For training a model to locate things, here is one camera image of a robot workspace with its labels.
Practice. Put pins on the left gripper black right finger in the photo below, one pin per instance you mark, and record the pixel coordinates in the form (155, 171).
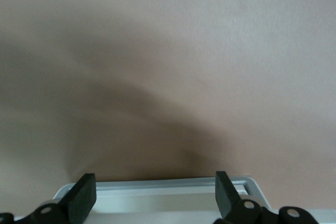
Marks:
(228, 203)

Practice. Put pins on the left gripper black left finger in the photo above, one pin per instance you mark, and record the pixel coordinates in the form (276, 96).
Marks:
(78, 200)

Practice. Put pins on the white cabinet drawer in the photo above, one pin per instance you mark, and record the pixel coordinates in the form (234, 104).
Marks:
(157, 197)

